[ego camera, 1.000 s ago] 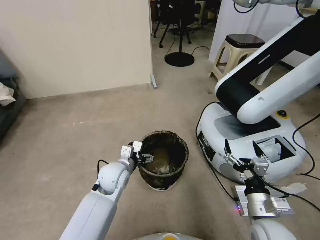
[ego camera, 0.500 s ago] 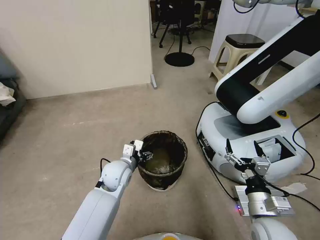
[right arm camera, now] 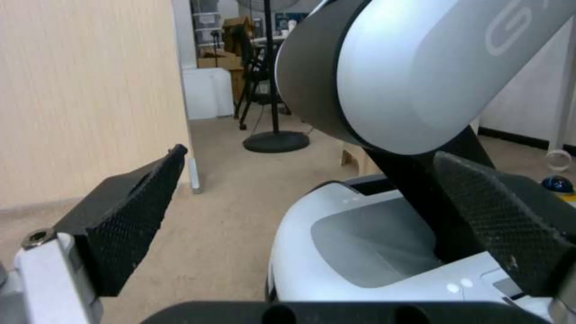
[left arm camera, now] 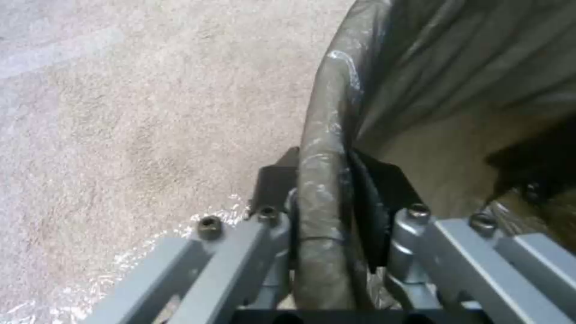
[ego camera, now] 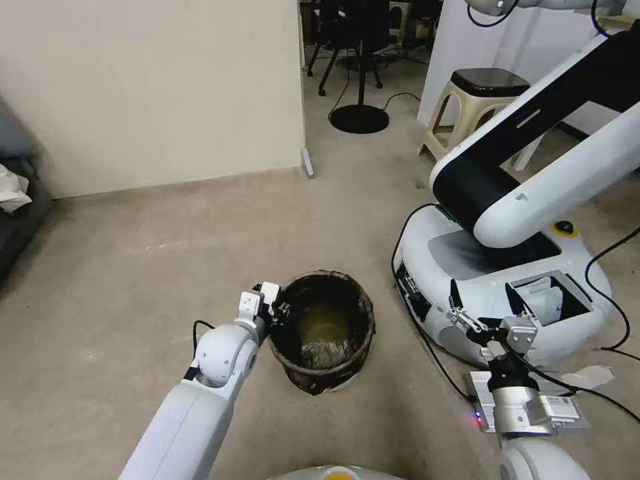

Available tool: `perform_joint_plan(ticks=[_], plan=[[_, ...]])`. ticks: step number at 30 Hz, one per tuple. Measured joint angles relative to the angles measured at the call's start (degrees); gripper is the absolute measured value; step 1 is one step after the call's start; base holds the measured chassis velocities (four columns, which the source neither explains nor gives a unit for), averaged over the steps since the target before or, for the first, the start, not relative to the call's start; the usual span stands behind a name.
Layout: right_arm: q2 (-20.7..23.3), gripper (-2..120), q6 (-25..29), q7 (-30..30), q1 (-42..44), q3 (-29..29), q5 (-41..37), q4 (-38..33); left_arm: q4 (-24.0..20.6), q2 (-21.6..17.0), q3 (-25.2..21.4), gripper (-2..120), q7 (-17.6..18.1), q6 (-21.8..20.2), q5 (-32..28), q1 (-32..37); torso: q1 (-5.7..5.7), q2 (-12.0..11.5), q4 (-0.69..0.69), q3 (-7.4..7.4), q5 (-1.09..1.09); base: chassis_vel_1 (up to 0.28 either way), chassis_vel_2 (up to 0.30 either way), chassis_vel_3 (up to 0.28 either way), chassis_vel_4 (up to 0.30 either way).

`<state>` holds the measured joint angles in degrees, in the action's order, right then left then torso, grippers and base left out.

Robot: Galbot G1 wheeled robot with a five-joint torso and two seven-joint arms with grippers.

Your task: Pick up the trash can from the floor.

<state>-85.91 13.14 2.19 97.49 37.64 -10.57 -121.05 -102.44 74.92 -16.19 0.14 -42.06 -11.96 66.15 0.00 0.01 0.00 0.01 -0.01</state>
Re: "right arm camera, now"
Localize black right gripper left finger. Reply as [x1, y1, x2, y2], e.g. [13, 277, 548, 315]
[13, 144, 189, 324]

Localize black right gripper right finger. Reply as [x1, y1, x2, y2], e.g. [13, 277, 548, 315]
[433, 150, 576, 324]

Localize black round-base floor stand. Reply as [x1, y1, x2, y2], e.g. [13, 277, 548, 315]
[242, 0, 311, 153]

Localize dark blue ball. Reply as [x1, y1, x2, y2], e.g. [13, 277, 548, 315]
[541, 175, 575, 196]

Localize silver metal partition leg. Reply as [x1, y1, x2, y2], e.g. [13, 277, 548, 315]
[188, 156, 204, 195]

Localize black robot support column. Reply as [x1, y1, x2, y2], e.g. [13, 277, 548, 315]
[363, 125, 497, 265]

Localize light wood partition panel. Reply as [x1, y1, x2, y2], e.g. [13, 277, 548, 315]
[0, 0, 193, 211]

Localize white flat board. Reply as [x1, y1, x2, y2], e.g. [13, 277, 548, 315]
[181, 67, 236, 121]

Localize white upright pole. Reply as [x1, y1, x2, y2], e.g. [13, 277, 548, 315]
[548, 29, 576, 150]

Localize black folding chair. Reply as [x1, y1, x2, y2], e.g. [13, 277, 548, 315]
[233, 33, 290, 131]

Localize brown cardboard box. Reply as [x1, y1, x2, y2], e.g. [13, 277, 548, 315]
[197, 50, 245, 70]

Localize clear plastic storage drawers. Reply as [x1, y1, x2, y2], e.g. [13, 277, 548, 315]
[190, 0, 224, 54]

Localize light wooden crate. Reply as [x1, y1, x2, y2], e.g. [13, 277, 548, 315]
[222, 14, 256, 52]

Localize clear plastic ring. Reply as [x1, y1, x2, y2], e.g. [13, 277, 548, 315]
[544, 150, 575, 173]

